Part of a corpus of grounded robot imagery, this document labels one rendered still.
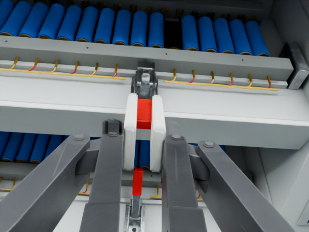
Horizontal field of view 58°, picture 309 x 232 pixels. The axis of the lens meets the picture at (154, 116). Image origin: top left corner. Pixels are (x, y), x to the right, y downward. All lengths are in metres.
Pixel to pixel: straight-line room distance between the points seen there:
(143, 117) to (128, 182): 0.22
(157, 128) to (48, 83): 0.17
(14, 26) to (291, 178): 0.36
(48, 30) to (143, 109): 0.17
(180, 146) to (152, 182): 0.26
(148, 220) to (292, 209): 0.19
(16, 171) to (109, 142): 0.30
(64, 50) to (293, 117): 0.24
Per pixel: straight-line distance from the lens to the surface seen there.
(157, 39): 0.33
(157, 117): 0.18
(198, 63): 0.30
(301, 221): 0.42
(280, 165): 0.39
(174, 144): 0.16
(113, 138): 0.16
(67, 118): 0.29
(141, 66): 0.28
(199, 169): 0.16
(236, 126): 0.30
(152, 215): 0.42
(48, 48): 0.31
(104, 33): 0.33
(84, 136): 0.16
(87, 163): 0.16
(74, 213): 0.43
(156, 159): 0.17
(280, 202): 0.40
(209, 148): 0.16
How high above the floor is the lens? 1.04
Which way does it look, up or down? 31 degrees down
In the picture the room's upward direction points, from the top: 6 degrees clockwise
